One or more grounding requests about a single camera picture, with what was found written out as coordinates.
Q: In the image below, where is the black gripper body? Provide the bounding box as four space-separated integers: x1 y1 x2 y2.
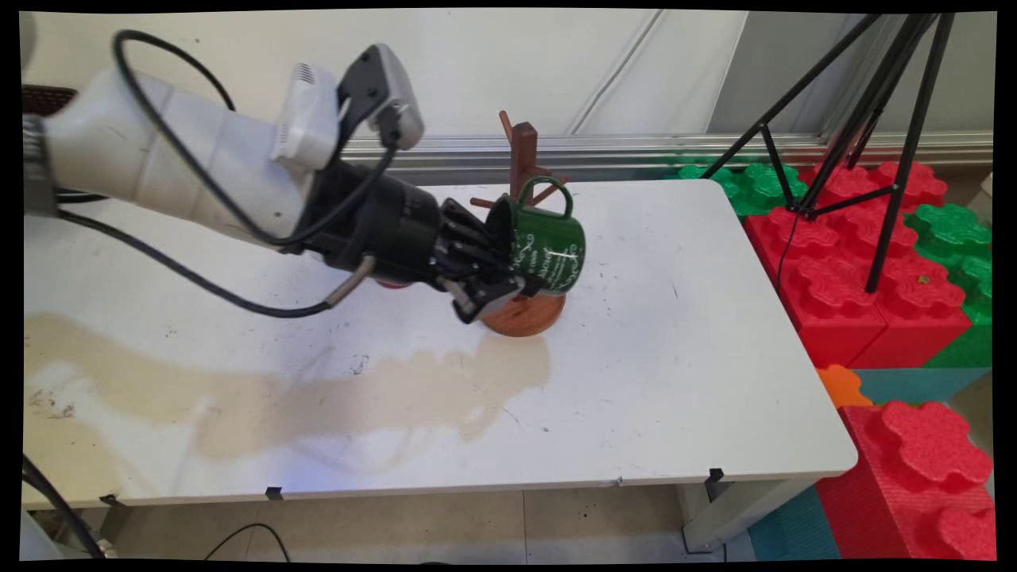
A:
296 157 451 287

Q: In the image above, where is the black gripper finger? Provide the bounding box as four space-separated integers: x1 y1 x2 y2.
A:
443 265 528 326
439 197 511 257

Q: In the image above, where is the green enamel mug white print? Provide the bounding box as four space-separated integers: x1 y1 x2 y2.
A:
486 176 588 300

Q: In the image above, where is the wooden mug tree stand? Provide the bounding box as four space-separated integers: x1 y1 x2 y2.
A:
469 111 570 338

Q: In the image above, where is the green foam block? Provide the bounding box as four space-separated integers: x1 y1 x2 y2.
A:
662 161 810 218
904 203 994 369

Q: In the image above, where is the white table leg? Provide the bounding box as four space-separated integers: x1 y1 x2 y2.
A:
682 477 819 555

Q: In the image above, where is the red foam block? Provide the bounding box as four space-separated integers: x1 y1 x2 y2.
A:
850 253 975 371
815 400 997 562
743 207 888 371
797 159 949 214

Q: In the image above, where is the dark brown basket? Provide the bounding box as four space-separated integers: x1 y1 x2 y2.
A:
21 85 79 118

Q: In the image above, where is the orange foam piece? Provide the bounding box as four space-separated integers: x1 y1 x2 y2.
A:
816 364 874 409

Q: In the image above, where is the teal foam block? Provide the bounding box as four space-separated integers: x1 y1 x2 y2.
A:
747 485 842 562
853 366 993 407

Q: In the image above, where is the black tripod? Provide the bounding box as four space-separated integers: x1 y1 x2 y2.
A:
699 12 957 295

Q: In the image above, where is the black cable silver connector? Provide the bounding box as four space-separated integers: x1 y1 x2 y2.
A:
54 208 377 319

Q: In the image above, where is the black camera cable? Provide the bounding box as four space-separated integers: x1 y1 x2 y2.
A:
113 29 400 249

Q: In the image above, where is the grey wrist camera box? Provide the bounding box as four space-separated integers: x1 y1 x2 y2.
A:
337 44 425 153

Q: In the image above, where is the aluminium wall rail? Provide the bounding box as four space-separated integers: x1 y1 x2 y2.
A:
343 131 994 174

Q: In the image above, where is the thin black tripod cable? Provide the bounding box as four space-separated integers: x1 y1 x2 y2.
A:
775 208 800 292

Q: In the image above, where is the thin black looped cable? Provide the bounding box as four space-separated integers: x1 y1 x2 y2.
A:
203 522 292 562

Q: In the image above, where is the thick black cable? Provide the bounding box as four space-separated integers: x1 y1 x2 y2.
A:
21 455 106 560

